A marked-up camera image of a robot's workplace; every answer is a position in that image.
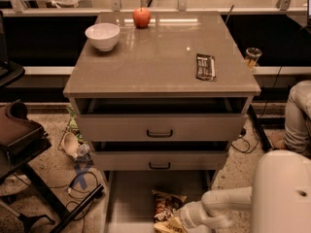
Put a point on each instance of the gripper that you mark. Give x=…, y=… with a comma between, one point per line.
x=187, y=215

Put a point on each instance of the brown chip bag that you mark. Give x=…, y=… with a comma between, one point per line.
x=166, y=204

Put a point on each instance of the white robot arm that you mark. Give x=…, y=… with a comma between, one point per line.
x=279, y=200

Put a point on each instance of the open bottom drawer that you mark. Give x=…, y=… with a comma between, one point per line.
x=131, y=206

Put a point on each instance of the grey drawer cabinet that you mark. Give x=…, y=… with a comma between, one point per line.
x=160, y=62

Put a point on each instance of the black metal floor bar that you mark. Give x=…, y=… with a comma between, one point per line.
x=265, y=144

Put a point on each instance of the crumpled trash on floor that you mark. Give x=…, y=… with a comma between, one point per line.
x=73, y=142

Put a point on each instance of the tan sneaker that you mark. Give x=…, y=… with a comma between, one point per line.
x=278, y=141

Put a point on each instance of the black snack bar wrapper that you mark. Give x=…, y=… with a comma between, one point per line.
x=205, y=67

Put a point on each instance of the person's leg in jeans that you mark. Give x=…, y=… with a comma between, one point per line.
x=297, y=118

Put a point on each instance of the dark side table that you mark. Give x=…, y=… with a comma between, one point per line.
x=21, y=141

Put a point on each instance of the plastic cup with drink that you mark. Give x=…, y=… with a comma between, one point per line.
x=252, y=56

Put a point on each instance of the white bowl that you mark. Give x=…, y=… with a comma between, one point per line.
x=103, y=36

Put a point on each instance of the red apple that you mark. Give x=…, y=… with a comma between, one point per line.
x=141, y=17

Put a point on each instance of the middle drawer with handle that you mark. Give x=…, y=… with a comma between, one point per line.
x=125, y=156

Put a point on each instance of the drawer with handle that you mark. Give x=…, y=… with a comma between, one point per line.
x=125, y=156
x=160, y=119

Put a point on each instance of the top drawer with handle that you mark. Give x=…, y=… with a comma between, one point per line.
x=160, y=119

